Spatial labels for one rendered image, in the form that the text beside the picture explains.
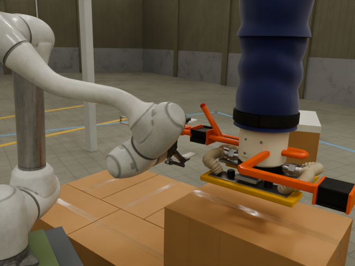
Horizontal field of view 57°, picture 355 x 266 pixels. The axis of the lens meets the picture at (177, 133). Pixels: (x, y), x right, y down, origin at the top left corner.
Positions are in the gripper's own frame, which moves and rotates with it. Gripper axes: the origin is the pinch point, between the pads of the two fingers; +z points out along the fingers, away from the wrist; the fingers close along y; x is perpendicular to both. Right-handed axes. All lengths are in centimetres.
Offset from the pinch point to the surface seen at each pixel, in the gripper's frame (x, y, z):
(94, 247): -53, 68, -8
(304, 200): -15, 123, 237
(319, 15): -222, -127, 965
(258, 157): 30.5, -0.9, -7.6
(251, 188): 28.2, 11.2, -6.0
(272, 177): 39.9, -0.3, -19.8
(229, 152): 13.1, 4.9, 5.7
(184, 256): 5.1, 44.9, -10.4
